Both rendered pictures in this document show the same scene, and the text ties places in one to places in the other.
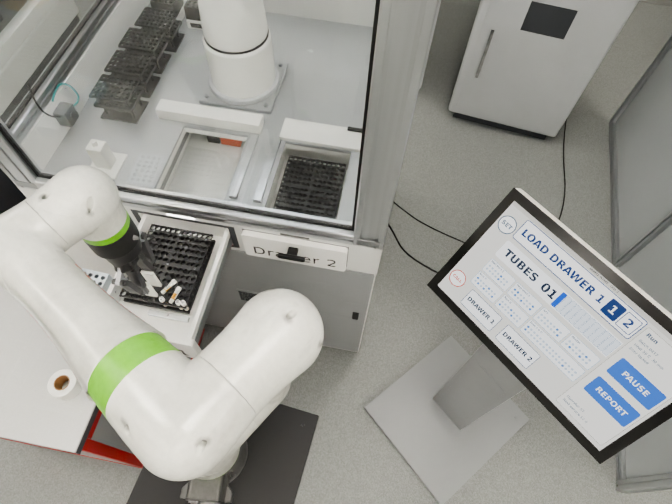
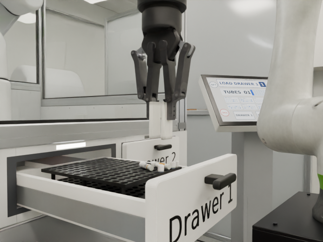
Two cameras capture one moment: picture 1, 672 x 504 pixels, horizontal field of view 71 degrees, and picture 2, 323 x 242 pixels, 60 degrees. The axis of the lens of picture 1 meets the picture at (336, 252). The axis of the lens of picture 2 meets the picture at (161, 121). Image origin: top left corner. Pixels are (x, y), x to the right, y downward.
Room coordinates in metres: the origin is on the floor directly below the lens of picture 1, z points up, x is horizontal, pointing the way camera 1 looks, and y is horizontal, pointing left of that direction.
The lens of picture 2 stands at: (0.23, 0.91, 1.01)
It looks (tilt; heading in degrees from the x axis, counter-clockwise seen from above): 1 degrees down; 296
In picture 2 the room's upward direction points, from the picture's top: straight up
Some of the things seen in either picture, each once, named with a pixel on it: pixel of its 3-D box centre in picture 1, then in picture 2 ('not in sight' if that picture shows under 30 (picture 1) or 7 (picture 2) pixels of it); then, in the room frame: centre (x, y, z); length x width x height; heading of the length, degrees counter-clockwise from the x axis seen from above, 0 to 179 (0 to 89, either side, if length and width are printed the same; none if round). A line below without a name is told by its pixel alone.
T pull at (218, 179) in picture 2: not in sight; (217, 179); (0.34, 0.47, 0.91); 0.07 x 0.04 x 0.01; 82
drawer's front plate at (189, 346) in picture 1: (142, 339); (202, 197); (0.37, 0.47, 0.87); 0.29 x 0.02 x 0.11; 82
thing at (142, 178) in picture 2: (153, 299); (153, 175); (0.46, 0.45, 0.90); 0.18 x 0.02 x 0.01; 82
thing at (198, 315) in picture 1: (172, 267); (109, 185); (0.57, 0.44, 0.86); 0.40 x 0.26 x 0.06; 172
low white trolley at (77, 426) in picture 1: (78, 359); not in sight; (0.44, 0.87, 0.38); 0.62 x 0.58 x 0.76; 82
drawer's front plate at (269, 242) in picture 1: (295, 251); (154, 156); (0.64, 0.11, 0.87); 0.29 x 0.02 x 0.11; 82
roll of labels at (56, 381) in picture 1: (65, 384); not in sight; (0.27, 0.67, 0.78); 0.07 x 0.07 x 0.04
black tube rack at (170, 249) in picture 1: (171, 269); (112, 183); (0.56, 0.44, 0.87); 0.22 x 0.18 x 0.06; 172
